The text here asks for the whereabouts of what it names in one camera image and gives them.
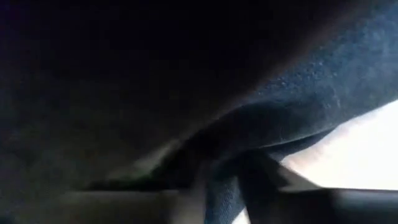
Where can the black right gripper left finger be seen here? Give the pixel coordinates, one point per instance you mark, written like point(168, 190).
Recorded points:
point(109, 208)

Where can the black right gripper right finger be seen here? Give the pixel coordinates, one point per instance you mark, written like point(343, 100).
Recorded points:
point(311, 208)

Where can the black shirt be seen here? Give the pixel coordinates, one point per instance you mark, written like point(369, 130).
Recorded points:
point(109, 77)

